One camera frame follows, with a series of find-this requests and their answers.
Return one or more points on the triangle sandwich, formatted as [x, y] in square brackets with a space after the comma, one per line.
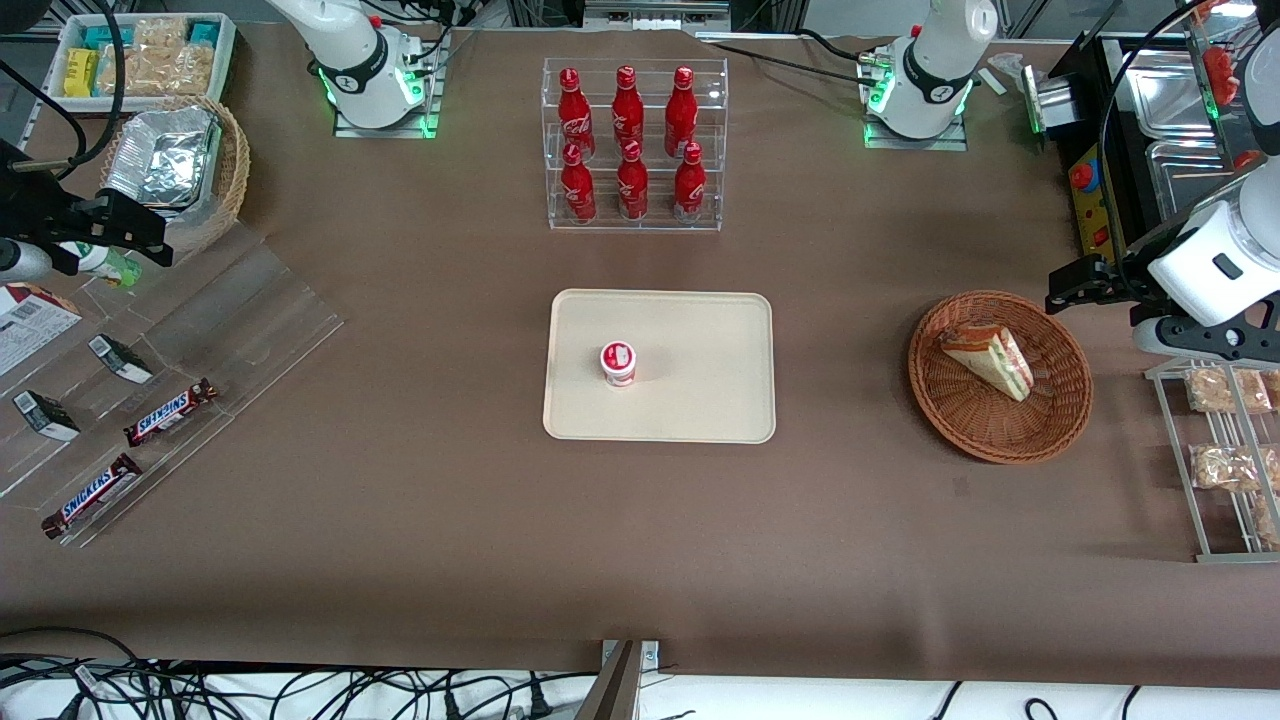
[990, 358]

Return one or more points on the teal snack packet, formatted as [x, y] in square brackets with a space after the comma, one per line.
[204, 33]
[105, 37]

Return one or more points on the yellow snack packet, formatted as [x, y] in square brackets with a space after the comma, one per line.
[80, 72]

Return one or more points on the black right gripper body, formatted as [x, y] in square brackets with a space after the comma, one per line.
[32, 212]

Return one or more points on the beige plastic tray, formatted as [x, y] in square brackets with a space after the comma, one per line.
[690, 400]

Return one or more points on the red white yogurt cup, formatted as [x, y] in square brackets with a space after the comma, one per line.
[618, 362]

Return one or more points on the round brown wicker basket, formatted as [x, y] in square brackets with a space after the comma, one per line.
[1000, 430]

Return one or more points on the clear acrylic stepped stand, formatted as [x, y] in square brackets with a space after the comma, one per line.
[250, 330]

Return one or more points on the aluminium frame profile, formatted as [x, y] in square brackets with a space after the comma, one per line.
[655, 12]

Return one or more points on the red sausage on skewer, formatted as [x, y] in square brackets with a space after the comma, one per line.
[1220, 72]
[1247, 158]

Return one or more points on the dark camera stand pole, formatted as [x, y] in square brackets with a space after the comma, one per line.
[612, 690]

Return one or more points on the clear acrylic bottle rack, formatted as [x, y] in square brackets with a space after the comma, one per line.
[655, 215]

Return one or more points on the black food warmer appliance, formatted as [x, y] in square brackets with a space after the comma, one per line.
[1090, 200]

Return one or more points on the deep tan wicker basket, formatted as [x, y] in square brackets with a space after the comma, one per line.
[232, 170]

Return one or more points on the green white plastic bottle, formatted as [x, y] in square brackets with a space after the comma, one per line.
[110, 268]

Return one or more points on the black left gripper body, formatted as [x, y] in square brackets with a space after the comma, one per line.
[1126, 279]

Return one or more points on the white orange barcode carton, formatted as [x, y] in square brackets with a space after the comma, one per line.
[30, 330]

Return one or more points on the white plastic bin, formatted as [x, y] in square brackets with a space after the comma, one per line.
[228, 50]

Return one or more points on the silver foil container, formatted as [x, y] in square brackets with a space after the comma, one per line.
[160, 160]

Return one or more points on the crumpled clear plastic wrapper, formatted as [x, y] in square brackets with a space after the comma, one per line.
[1008, 65]

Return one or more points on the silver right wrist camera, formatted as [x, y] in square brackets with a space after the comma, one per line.
[20, 260]

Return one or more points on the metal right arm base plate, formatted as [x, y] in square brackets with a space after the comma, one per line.
[425, 120]

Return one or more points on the silver metal box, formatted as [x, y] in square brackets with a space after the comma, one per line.
[1050, 100]

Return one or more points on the red cola bottle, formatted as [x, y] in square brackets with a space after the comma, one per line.
[577, 190]
[681, 112]
[689, 188]
[632, 188]
[573, 115]
[627, 110]

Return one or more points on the clear bag of pastry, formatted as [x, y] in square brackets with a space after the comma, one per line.
[1225, 467]
[1225, 390]
[1268, 520]

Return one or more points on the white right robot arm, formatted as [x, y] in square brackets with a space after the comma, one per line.
[350, 50]

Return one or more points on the clear cracker bag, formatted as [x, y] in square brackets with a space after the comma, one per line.
[160, 32]
[165, 72]

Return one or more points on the stainless steel warmer pan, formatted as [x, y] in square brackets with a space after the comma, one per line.
[1165, 95]
[1185, 175]

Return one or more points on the small black barcode box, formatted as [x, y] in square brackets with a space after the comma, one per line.
[45, 415]
[120, 358]

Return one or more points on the brown Snickers bar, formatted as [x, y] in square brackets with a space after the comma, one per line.
[92, 495]
[170, 412]

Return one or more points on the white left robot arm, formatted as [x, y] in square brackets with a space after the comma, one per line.
[930, 70]

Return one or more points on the brown table cover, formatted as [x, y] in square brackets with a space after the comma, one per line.
[450, 540]

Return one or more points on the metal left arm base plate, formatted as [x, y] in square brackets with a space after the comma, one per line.
[915, 143]

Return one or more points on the small metal clamp plate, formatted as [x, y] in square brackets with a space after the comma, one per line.
[650, 652]

